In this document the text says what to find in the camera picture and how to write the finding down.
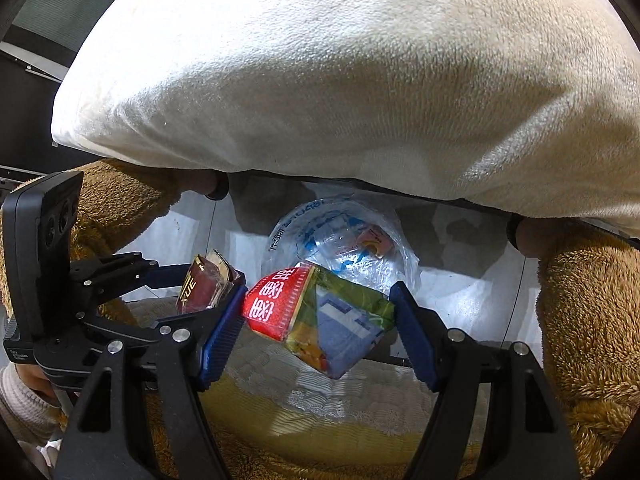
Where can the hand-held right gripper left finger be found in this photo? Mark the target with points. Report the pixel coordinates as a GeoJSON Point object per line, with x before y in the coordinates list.
{"type": "Point", "coordinates": [220, 345]}

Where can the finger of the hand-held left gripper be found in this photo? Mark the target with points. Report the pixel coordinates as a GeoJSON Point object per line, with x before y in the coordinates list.
{"type": "Point", "coordinates": [125, 272]}
{"type": "Point", "coordinates": [125, 327]}

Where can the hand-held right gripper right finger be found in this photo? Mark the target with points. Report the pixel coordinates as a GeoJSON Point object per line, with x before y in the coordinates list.
{"type": "Point", "coordinates": [415, 340]}

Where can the brown snack packet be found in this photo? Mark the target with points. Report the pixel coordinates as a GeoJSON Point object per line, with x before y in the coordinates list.
{"type": "Point", "coordinates": [205, 285]}

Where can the round bin clear bag liner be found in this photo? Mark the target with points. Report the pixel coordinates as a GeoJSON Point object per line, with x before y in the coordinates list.
{"type": "Point", "coordinates": [395, 260]}

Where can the pink and green snack packet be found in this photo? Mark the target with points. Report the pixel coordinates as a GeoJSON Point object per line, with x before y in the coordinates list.
{"type": "Point", "coordinates": [310, 320]}

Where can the black board panel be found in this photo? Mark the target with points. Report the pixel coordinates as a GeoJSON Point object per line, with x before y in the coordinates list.
{"type": "Point", "coordinates": [25, 110]}

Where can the black-framed frosted glass door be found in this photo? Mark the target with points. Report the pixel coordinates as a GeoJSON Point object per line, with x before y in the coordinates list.
{"type": "Point", "coordinates": [60, 10]}

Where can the bed with cream blanket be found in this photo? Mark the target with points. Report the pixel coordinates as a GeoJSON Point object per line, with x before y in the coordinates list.
{"type": "Point", "coordinates": [325, 85]}

